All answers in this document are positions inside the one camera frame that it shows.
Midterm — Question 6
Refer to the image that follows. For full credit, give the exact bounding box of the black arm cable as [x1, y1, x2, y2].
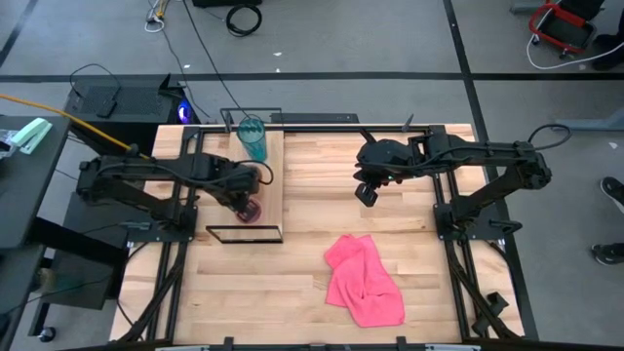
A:
[237, 159, 276, 188]
[527, 123, 573, 151]

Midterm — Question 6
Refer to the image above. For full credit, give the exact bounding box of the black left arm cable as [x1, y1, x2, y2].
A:
[237, 159, 276, 188]

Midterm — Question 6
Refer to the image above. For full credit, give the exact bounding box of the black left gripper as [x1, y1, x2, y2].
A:
[209, 156, 263, 221]

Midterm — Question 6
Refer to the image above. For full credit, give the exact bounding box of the teal faceted plastic cup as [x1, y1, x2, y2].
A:
[236, 115, 269, 163]

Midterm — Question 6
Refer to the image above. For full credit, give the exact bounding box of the black cart base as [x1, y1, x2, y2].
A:
[28, 192, 131, 337]

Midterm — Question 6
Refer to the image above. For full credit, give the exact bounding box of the white floor cable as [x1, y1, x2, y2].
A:
[525, 33, 624, 71]

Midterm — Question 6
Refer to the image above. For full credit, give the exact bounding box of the long black floor cable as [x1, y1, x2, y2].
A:
[182, 0, 243, 121]

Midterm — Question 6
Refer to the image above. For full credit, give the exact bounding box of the black aluminium rig frame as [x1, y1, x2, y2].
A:
[109, 124, 540, 351]

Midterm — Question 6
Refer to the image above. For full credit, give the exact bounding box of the black plastic hook bracket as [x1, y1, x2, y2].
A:
[471, 291, 511, 337]

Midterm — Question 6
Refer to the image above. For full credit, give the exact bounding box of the white and yellow cable bundle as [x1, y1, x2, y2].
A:
[143, 0, 171, 34]

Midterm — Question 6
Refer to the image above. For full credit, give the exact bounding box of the pink plastic cup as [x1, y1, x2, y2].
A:
[235, 197, 263, 226]

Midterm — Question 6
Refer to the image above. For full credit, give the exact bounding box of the black frame wooden board shelf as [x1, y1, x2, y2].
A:
[205, 106, 287, 245]

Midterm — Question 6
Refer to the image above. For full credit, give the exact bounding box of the grey metal desk foot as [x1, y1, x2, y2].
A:
[554, 107, 624, 133]

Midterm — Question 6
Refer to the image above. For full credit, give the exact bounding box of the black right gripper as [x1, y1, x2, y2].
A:
[354, 128, 426, 209]

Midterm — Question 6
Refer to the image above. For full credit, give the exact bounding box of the pink knitted cloth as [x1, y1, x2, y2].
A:
[324, 233, 407, 329]

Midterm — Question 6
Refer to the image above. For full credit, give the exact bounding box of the red framed dolly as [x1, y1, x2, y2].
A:
[528, 2, 599, 55]

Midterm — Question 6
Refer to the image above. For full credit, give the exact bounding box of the coiled black cable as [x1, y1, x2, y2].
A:
[225, 3, 263, 38]

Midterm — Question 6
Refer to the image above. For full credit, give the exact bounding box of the yellow hose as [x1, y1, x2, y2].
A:
[0, 93, 150, 161]

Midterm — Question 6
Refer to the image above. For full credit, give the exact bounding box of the person's shoe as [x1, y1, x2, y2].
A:
[591, 242, 624, 267]
[600, 175, 624, 215]

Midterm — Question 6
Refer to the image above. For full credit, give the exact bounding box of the black computer tower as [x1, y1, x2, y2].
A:
[62, 72, 201, 158]

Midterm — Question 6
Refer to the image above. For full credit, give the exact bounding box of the dark grey side desk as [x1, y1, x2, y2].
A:
[0, 114, 73, 251]

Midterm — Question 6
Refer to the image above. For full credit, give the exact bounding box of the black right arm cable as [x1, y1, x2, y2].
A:
[527, 123, 573, 151]

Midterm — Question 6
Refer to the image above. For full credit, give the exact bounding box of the small black flat device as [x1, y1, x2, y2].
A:
[96, 99, 118, 120]

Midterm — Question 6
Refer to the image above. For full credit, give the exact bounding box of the mint green stapler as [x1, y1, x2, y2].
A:
[10, 117, 54, 156]

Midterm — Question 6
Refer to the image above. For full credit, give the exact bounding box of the clear plastic item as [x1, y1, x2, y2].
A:
[0, 129, 19, 160]

